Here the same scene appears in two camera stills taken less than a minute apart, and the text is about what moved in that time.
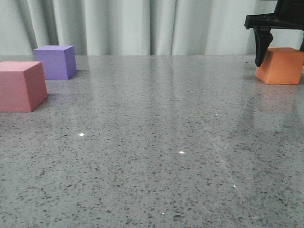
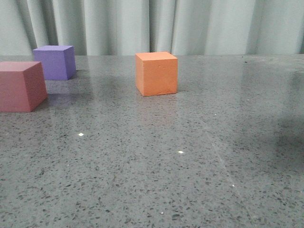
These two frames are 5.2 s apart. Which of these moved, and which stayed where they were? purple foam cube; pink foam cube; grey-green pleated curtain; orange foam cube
Moved: orange foam cube
Stayed: grey-green pleated curtain; pink foam cube; purple foam cube
